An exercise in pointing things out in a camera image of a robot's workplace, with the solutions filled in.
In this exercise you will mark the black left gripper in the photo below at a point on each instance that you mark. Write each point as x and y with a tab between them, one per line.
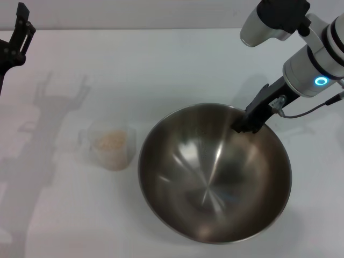
8	57

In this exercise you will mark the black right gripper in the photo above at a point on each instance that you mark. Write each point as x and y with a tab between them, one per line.
282	88

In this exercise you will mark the stainless steel mixing bowl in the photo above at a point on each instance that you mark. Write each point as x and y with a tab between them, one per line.
215	174

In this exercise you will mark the clear plastic measuring cup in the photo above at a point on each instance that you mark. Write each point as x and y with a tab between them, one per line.
131	146

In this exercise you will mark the white uncooked rice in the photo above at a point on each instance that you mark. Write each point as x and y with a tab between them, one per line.
111	142

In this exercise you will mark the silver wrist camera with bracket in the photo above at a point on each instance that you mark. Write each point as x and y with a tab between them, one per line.
255	27

